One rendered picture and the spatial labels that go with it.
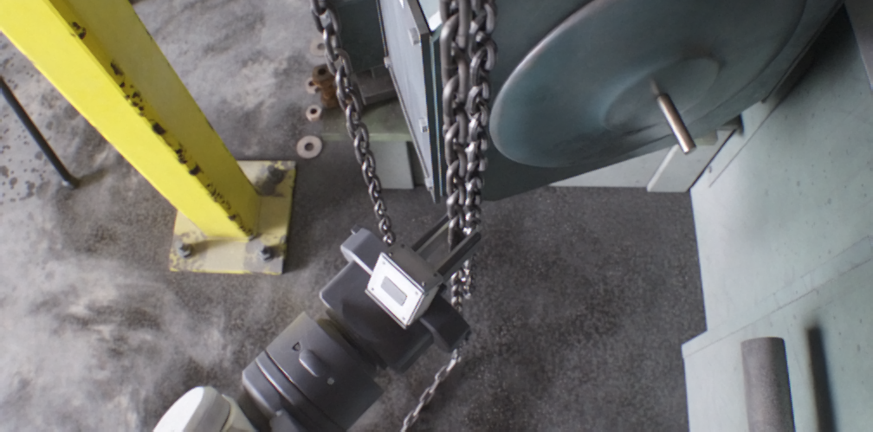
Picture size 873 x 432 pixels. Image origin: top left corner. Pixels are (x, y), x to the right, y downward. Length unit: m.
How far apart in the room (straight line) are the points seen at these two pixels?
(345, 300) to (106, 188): 1.02
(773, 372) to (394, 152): 0.70
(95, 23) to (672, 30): 0.58
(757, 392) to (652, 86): 0.34
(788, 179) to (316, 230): 0.82
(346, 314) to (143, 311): 0.87
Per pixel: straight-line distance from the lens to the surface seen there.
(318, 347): 0.47
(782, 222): 0.98
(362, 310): 0.49
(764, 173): 1.03
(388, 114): 1.00
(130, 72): 0.83
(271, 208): 1.27
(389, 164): 1.16
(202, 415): 0.48
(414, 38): 0.49
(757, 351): 0.75
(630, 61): 0.58
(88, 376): 1.35
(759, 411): 0.74
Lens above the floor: 1.15
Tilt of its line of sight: 66 degrees down
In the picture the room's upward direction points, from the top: 5 degrees counter-clockwise
